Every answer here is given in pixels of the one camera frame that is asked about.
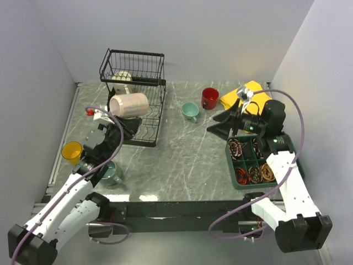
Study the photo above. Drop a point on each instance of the small teal cup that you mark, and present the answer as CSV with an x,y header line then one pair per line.
x,y
190,110

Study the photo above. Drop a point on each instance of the green divided organizer tray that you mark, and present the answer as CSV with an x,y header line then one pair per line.
x,y
237,165

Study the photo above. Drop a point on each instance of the red mug black handle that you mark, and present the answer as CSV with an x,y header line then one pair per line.
x,y
209,98

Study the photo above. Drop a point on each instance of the black wire dish rack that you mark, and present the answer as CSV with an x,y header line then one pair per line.
x,y
147,70

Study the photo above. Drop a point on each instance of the red black rolled tie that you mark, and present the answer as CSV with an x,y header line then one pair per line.
x,y
242,177

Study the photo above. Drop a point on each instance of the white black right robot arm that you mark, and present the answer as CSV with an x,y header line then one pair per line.
x,y
288,208

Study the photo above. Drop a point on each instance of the folded yellow cloth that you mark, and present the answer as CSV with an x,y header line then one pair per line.
x,y
230,98

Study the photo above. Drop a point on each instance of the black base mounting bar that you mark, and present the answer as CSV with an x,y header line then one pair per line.
x,y
167,216

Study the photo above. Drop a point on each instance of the dark green ceramic mug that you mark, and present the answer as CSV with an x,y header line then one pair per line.
x,y
113,175

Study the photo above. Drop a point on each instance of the brown black rolled tie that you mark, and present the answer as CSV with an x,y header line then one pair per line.
x,y
255,175

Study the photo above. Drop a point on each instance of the yellow plastic cup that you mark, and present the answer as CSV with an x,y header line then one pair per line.
x,y
72,152

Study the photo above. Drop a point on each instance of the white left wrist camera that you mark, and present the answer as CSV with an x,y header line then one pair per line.
x,y
99,116

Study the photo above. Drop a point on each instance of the yellow black rolled tie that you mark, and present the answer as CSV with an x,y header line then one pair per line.
x,y
267,173

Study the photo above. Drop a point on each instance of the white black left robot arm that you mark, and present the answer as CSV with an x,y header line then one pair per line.
x,y
75,204

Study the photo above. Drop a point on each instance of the pink mug lilac inside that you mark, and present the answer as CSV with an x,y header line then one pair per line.
x,y
129,105

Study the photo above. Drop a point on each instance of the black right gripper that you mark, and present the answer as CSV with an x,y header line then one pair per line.
x,y
223,129

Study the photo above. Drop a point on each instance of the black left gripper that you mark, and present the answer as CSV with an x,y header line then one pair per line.
x,y
129,126

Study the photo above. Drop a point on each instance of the white floral mug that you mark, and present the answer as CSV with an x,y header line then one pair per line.
x,y
120,87

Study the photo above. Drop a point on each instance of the black white rolled tie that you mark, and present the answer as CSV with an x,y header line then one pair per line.
x,y
257,149

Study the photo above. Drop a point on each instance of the pink black rolled tie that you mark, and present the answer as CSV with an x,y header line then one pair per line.
x,y
235,149

